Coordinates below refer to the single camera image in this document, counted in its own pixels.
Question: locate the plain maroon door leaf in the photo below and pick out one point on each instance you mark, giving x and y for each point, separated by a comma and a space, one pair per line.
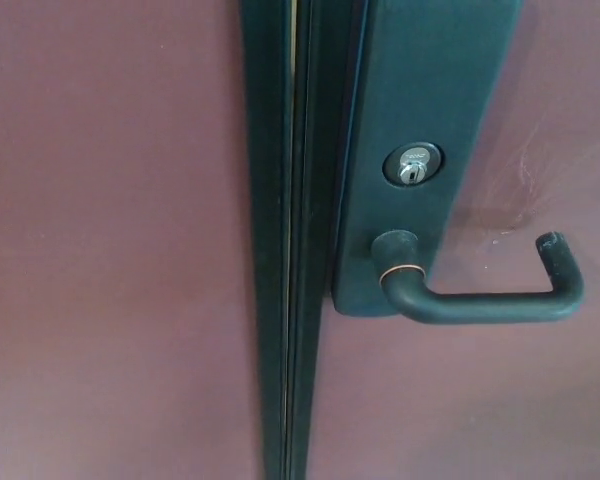
105, 225

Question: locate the silver lock cylinder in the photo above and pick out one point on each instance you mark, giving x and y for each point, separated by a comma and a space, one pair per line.
412, 167

